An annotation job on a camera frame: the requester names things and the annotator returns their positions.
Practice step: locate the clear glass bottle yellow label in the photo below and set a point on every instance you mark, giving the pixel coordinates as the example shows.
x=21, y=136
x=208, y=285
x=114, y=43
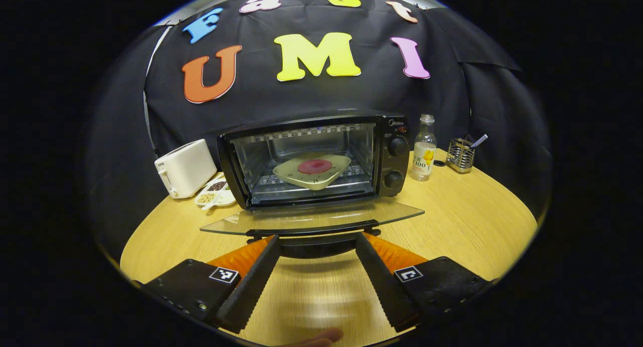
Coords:
x=423, y=161

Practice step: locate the white square plate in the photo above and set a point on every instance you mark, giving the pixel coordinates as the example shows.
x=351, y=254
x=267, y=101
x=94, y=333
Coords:
x=311, y=180

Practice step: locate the small black bottle cap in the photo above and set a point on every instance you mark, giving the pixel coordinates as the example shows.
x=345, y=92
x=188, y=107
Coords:
x=439, y=162

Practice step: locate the white toaster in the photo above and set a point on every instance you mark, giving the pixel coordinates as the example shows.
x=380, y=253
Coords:
x=188, y=166

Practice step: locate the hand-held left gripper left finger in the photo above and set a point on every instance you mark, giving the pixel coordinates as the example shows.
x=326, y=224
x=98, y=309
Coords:
x=251, y=286

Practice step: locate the pink round food slice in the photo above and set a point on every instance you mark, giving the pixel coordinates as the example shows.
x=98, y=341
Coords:
x=315, y=166

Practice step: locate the black electric oven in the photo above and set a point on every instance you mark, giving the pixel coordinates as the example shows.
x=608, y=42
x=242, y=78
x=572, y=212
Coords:
x=397, y=161

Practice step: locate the small spoon in holder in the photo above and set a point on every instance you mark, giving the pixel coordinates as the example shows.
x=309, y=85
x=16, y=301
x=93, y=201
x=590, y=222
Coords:
x=479, y=141

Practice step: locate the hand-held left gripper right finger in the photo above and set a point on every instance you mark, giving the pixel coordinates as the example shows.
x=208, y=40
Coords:
x=384, y=286

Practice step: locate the white divided snack dish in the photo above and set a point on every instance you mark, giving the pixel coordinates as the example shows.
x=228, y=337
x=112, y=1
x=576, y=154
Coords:
x=213, y=199

